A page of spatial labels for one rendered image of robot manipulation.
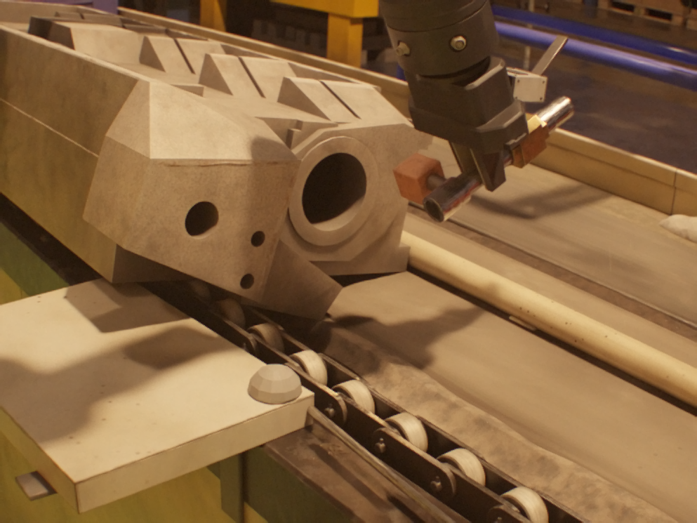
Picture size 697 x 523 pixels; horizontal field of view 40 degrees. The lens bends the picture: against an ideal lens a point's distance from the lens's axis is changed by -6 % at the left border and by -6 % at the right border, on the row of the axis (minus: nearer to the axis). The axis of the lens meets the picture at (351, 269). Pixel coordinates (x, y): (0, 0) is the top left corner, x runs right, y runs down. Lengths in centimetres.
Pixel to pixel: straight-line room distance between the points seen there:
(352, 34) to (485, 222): 467
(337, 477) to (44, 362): 27
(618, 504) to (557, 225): 65
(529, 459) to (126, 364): 34
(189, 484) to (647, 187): 85
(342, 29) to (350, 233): 495
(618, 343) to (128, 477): 49
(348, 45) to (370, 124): 491
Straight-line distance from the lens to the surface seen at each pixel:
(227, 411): 76
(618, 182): 152
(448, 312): 105
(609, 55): 167
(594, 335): 98
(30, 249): 117
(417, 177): 90
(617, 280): 119
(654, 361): 94
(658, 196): 148
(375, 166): 105
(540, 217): 138
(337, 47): 603
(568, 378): 95
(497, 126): 83
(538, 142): 93
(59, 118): 106
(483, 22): 81
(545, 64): 94
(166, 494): 97
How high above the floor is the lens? 118
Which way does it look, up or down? 22 degrees down
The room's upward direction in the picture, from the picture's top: 3 degrees clockwise
